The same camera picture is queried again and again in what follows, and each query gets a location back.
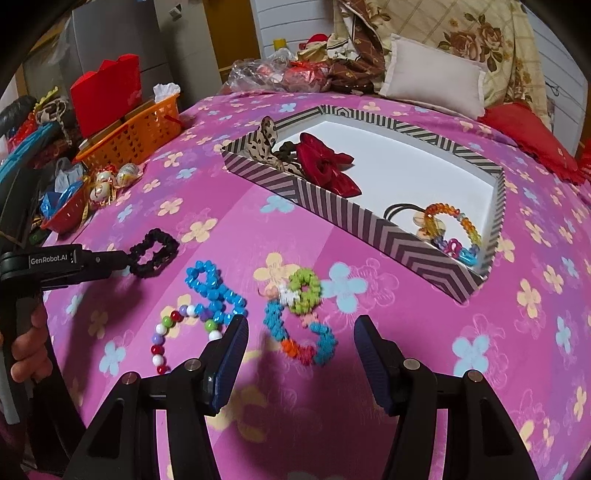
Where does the yellow wooden door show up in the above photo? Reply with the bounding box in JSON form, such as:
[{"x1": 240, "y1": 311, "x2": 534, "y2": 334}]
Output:
[{"x1": 217, "y1": 0, "x2": 262, "y2": 84}]

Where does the brown hair tie with charm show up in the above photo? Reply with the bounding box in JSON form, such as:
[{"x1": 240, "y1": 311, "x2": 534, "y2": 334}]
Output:
[{"x1": 384, "y1": 203, "x2": 444, "y2": 241}]

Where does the red gift box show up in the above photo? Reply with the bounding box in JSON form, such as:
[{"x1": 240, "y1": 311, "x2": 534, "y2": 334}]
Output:
[{"x1": 70, "y1": 54, "x2": 143, "y2": 138}]

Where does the striped cardboard box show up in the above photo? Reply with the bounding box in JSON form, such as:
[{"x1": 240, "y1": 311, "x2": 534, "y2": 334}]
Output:
[{"x1": 221, "y1": 105, "x2": 508, "y2": 305}]

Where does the white pillow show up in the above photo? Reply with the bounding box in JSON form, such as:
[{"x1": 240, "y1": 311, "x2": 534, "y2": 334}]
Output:
[{"x1": 379, "y1": 33, "x2": 488, "y2": 120}]

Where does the red pillow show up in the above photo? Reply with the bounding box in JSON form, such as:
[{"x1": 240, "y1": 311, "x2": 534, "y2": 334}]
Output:
[{"x1": 478, "y1": 102, "x2": 585, "y2": 183}]

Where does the person's left hand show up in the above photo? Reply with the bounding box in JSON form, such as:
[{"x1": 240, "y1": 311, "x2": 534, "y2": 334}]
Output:
[{"x1": 10, "y1": 305, "x2": 50, "y2": 383}]

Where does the multicolour round bead bracelet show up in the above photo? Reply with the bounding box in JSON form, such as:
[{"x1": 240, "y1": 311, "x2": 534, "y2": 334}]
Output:
[{"x1": 151, "y1": 305, "x2": 227, "y2": 376}]

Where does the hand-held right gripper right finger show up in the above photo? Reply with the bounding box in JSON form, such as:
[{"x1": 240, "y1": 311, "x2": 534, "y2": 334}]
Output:
[{"x1": 353, "y1": 314, "x2": 541, "y2": 480}]

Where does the white gold foil ball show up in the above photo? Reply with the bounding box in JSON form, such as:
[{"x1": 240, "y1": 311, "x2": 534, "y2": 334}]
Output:
[
  {"x1": 115, "y1": 164, "x2": 145, "y2": 188},
  {"x1": 89, "y1": 178, "x2": 115, "y2": 208}
]

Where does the green bead bracelet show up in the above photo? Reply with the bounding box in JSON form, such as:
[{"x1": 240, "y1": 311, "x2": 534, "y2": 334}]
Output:
[{"x1": 279, "y1": 270, "x2": 322, "y2": 315}]

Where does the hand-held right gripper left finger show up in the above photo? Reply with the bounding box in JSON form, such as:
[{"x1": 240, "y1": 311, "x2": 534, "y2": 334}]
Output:
[{"x1": 62, "y1": 314, "x2": 250, "y2": 480}]

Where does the clear plastic bag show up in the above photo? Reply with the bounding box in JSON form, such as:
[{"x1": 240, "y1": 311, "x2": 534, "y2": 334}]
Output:
[{"x1": 226, "y1": 48, "x2": 296, "y2": 93}]

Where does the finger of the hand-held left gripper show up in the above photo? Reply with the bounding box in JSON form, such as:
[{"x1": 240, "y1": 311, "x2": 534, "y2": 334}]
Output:
[{"x1": 82, "y1": 249, "x2": 138, "y2": 281}]

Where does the black beaded scrunchie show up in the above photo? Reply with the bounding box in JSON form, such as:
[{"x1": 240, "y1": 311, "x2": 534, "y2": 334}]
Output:
[{"x1": 129, "y1": 229, "x2": 180, "y2": 278}]

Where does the grey refrigerator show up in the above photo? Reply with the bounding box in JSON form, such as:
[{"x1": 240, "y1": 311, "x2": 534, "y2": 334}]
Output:
[{"x1": 23, "y1": 0, "x2": 222, "y2": 100}]

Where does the floral quilt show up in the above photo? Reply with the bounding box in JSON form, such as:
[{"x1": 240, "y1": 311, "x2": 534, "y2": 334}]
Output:
[{"x1": 323, "y1": 0, "x2": 555, "y2": 130}]

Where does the blue plastic object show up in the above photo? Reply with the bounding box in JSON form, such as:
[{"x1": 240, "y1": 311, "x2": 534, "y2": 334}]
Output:
[{"x1": 0, "y1": 124, "x2": 62, "y2": 185}]

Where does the leopard heart-print ribbon bow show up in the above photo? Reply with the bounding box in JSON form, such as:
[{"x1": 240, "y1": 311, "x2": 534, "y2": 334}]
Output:
[{"x1": 247, "y1": 116, "x2": 305, "y2": 176}]

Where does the blue and orange bead bracelet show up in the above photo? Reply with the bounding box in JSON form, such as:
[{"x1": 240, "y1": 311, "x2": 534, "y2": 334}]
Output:
[{"x1": 264, "y1": 298, "x2": 338, "y2": 366}]

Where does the red plastic bowl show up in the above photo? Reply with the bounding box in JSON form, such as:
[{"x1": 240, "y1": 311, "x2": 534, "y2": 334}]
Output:
[{"x1": 41, "y1": 187, "x2": 90, "y2": 234}]

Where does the red organza hair bow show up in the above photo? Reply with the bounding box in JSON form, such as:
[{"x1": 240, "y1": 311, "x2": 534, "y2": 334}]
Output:
[{"x1": 295, "y1": 132, "x2": 363, "y2": 195}]

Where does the orange plastic basket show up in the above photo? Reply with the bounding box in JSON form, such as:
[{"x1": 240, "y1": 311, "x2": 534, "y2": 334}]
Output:
[{"x1": 76, "y1": 92, "x2": 181, "y2": 164}]

